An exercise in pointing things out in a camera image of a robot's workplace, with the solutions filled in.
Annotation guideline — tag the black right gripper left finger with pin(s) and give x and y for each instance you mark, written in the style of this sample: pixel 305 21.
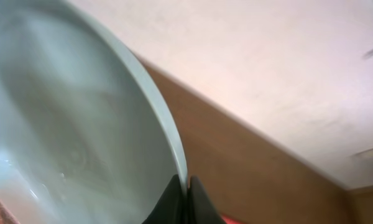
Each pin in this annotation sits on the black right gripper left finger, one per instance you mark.
pixel 169 208

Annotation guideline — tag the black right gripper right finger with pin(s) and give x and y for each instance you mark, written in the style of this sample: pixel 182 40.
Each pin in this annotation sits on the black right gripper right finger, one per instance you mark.
pixel 200 208

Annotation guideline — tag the light blue plate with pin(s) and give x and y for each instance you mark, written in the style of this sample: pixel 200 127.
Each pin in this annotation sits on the light blue plate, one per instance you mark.
pixel 85 134

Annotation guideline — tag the red plastic tray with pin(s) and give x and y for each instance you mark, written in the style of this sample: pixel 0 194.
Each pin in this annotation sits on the red plastic tray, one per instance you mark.
pixel 229 220

